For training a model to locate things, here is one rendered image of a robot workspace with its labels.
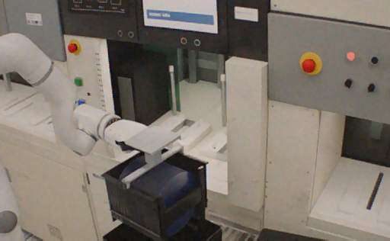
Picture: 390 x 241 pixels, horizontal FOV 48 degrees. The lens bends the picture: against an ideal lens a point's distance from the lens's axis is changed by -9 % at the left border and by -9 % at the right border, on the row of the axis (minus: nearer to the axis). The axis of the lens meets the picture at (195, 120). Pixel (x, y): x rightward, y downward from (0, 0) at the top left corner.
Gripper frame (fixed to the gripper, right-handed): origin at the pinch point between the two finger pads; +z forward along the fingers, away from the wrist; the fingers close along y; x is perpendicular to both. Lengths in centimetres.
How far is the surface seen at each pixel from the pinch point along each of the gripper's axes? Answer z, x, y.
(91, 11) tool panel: -55, 26, -28
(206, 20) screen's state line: -6.2, 26.3, -34.1
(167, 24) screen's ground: -21.1, 23.5, -32.1
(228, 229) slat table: 4, -49, -30
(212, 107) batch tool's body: -49, -37, -92
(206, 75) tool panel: -71, -33, -117
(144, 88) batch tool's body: -62, -18, -59
